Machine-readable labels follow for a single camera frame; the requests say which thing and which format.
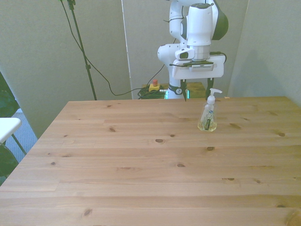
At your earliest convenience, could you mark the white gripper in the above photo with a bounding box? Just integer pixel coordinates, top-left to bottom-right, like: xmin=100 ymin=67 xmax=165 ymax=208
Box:
xmin=172 ymin=54 xmax=224 ymax=102

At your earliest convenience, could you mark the clear sanitizer pump bottle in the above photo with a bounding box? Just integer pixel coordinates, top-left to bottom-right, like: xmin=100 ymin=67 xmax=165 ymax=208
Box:
xmin=197 ymin=88 xmax=223 ymax=133

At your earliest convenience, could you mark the yellow emergency stop button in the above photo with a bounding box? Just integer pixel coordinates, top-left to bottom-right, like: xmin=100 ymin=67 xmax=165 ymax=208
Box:
xmin=149 ymin=79 xmax=161 ymax=92

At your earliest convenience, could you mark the grey partition panel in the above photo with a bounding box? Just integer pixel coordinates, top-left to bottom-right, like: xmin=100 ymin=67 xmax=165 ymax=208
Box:
xmin=121 ymin=0 xmax=250 ymax=100

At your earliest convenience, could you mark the black tripod stand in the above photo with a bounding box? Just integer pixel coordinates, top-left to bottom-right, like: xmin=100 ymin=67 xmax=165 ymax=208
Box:
xmin=67 ymin=0 xmax=98 ymax=101

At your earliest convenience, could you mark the dark chair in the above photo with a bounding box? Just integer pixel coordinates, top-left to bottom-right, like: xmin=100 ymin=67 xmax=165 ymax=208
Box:
xmin=0 ymin=70 xmax=21 ymax=186

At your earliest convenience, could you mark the white side table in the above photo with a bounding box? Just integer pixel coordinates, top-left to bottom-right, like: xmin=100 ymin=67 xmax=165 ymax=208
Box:
xmin=0 ymin=117 xmax=27 ymax=156

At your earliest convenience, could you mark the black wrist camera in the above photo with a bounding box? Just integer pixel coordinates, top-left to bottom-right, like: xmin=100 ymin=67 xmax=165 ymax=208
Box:
xmin=169 ymin=60 xmax=214 ymax=72

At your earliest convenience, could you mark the coiled green cable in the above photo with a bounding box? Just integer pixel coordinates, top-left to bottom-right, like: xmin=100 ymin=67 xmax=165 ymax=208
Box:
xmin=137 ymin=87 xmax=168 ymax=100

